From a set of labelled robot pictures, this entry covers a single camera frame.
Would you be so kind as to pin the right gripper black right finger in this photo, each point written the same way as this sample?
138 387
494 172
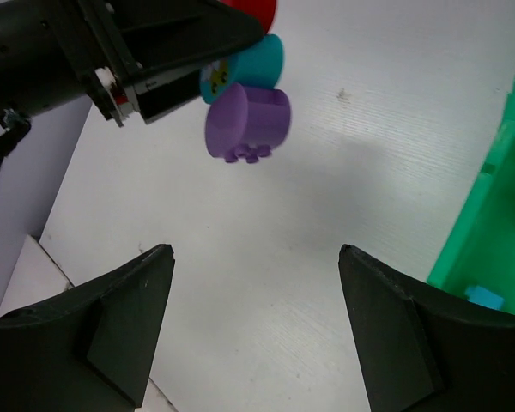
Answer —
422 349

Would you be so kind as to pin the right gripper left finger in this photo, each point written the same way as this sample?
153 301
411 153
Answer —
90 348

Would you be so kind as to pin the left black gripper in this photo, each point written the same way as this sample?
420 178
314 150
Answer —
146 56

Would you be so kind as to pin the small teal lego cube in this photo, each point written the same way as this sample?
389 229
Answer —
483 297

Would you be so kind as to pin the teal printed purple lego stack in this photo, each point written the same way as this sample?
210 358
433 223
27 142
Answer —
248 116

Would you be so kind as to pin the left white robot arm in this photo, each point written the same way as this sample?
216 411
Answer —
36 74

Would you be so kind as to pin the green divided sorting tray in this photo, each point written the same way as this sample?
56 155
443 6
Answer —
480 249

